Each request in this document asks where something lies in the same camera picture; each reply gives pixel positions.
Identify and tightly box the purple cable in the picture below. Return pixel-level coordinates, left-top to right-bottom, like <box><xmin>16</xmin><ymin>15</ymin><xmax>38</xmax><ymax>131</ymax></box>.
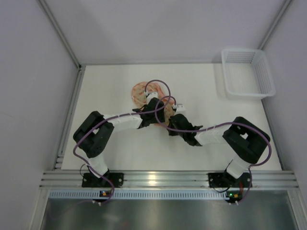
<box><xmin>72</xmin><ymin>79</ymin><xmax>172</xmax><ymax>201</ymax></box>
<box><xmin>154</xmin><ymin>95</ymin><xmax>273</xmax><ymax>202</ymax></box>

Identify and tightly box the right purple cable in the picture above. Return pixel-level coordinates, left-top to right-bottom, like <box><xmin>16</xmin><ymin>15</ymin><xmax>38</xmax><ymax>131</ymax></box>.
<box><xmin>154</xmin><ymin>95</ymin><xmax>273</xmax><ymax>202</ymax></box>

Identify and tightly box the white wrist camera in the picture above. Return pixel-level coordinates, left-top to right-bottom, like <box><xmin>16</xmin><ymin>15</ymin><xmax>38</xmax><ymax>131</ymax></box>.
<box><xmin>146</xmin><ymin>92</ymin><xmax>158</xmax><ymax>103</ymax></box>
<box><xmin>172</xmin><ymin>104</ymin><xmax>186</xmax><ymax>114</ymax></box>

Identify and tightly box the white plastic basket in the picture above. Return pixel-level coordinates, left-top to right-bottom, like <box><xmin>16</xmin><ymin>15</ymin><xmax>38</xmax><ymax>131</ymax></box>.
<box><xmin>221</xmin><ymin>48</ymin><xmax>276</xmax><ymax>100</ymax></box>

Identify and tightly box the right aluminium frame post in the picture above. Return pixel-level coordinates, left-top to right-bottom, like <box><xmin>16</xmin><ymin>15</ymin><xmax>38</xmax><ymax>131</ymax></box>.
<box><xmin>257</xmin><ymin>0</ymin><xmax>294</xmax><ymax>50</ymax></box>

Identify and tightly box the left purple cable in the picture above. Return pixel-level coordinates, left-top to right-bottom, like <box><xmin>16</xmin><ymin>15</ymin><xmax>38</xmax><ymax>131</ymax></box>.
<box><xmin>72</xmin><ymin>79</ymin><xmax>172</xmax><ymax>201</ymax></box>

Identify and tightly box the white slotted cable duct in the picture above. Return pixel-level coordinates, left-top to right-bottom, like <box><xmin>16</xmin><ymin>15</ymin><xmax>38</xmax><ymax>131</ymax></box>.
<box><xmin>48</xmin><ymin>189</ymin><xmax>233</xmax><ymax>200</ymax></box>

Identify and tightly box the left aluminium frame post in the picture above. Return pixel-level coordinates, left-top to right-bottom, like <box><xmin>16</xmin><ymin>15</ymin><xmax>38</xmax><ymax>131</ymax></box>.
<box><xmin>37</xmin><ymin>0</ymin><xmax>83</xmax><ymax>70</ymax></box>

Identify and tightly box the aluminium frame post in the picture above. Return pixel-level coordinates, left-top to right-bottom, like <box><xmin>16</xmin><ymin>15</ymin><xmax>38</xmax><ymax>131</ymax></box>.
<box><xmin>257</xmin><ymin>0</ymin><xmax>294</xmax><ymax>50</ymax></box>
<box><xmin>37</xmin><ymin>0</ymin><xmax>83</xmax><ymax>70</ymax></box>

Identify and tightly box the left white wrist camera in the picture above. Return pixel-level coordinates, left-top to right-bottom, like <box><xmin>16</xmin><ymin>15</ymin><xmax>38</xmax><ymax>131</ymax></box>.
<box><xmin>146</xmin><ymin>92</ymin><xmax>158</xmax><ymax>103</ymax></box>

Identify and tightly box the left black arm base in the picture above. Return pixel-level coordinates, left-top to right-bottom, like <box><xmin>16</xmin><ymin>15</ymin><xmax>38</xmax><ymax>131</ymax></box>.
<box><xmin>82</xmin><ymin>172</ymin><xmax>124</xmax><ymax>188</ymax></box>

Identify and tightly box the aluminium mounting rail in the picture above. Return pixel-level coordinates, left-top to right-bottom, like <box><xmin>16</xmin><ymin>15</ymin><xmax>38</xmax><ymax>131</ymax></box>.
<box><xmin>39</xmin><ymin>170</ymin><xmax>299</xmax><ymax>191</ymax></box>

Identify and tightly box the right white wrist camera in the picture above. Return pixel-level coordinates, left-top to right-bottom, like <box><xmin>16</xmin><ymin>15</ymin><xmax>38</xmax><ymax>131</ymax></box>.
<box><xmin>172</xmin><ymin>104</ymin><xmax>186</xmax><ymax>114</ymax></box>

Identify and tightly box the peach floral mesh laundry bag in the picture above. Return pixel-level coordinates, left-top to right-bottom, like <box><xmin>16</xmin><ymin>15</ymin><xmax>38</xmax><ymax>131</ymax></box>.
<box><xmin>131</xmin><ymin>81</ymin><xmax>176</xmax><ymax>126</ymax></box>

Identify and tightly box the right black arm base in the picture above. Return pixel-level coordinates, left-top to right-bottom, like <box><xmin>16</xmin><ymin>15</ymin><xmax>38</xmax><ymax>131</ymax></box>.
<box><xmin>208</xmin><ymin>172</ymin><xmax>251</xmax><ymax>188</ymax></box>

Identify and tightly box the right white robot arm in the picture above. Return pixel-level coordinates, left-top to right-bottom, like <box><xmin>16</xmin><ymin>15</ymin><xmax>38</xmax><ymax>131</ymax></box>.
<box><xmin>167</xmin><ymin>114</ymin><xmax>272</xmax><ymax>180</ymax></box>

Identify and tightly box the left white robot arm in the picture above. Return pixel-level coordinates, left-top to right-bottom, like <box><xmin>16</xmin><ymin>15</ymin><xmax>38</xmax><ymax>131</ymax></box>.
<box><xmin>73</xmin><ymin>97</ymin><xmax>168</xmax><ymax>178</ymax></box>

